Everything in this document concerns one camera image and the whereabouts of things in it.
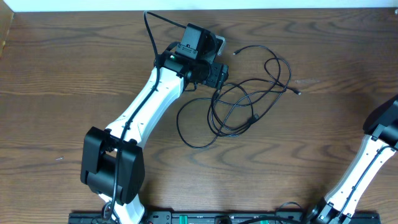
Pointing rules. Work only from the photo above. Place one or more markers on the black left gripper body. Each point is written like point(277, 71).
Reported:
point(217, 76)

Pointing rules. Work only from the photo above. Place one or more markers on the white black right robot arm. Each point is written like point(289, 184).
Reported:
point(377, 146)

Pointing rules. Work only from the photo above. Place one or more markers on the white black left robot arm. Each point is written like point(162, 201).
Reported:
point(112, 161)

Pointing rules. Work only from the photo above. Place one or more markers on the brown cardboard side panel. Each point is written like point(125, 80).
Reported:
point(6, 18)

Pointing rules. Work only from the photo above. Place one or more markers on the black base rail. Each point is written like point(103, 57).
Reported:
point(163, 217)

